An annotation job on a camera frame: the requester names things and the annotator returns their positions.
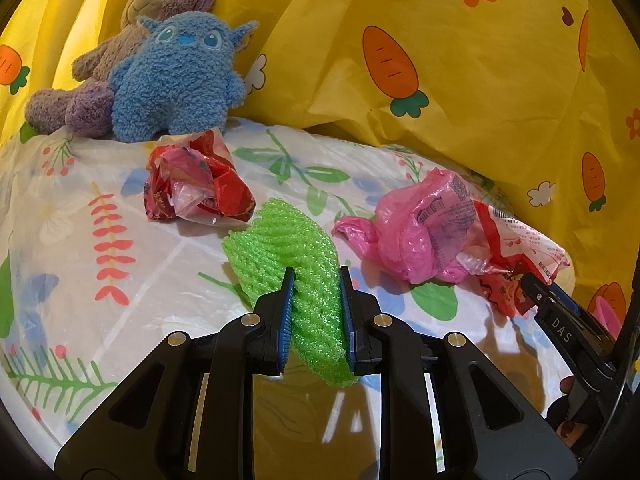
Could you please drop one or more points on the green foam net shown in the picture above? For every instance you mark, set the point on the green foam net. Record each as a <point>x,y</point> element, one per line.
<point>285,240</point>

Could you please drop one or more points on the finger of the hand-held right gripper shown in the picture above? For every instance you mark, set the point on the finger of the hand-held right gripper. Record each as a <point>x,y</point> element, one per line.
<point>535,290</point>
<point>567,300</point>

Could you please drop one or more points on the red and white snack wrapper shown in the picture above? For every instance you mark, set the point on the red and white snack wrapper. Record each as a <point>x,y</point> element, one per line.
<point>520,245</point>

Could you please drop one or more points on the pink plastic bag with label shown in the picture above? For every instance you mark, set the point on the pink plastic bag with label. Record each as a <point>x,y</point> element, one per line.
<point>420,230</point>

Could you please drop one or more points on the blue plush toy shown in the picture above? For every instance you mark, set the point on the blue plush toy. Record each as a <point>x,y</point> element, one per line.
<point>170,90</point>

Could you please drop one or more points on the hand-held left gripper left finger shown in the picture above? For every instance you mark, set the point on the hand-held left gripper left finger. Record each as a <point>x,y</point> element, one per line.
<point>285,320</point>

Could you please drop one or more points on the purple teddy bear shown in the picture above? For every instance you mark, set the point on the purple teddy bear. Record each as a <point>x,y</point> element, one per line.
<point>150,2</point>

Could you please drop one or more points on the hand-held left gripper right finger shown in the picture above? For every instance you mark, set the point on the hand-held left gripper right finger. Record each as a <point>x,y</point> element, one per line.
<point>346,320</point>

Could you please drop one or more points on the yellow carrot print cloth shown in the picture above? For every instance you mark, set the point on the yellow carrot print cloth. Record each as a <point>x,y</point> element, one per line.
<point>500,110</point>

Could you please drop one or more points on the white floral tablecloth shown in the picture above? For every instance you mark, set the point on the white floral tablecloth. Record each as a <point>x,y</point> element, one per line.
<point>75,260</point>

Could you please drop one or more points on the person's right hand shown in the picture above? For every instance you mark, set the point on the person's right hand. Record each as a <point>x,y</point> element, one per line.
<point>570,428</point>

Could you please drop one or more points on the crumpled red wrapper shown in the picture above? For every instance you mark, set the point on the crumpled red wrapper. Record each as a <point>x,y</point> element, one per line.
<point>200,185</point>

